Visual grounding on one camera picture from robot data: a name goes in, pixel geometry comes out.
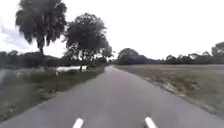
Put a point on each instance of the grass verge with weeds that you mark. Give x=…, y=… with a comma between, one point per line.
x=36, y=86

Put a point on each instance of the dark wood behind water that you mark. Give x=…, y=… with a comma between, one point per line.
x=30, y=60

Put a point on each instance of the grey asphalt road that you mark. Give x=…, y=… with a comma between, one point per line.
x=113, y=100

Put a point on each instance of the broad dark tree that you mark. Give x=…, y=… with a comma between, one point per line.
x=86, y=36

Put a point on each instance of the tall dark tree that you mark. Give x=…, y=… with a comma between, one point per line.
x=41, y=20

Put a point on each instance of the grass field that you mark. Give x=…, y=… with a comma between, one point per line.
x=190, y=80

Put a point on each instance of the water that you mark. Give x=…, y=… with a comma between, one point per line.
x=71, y=68

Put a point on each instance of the distant row of trees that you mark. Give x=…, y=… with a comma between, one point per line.
x=180, y=59

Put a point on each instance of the robot's own part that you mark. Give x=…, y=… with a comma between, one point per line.
x=150, y=122
x=78, y=123

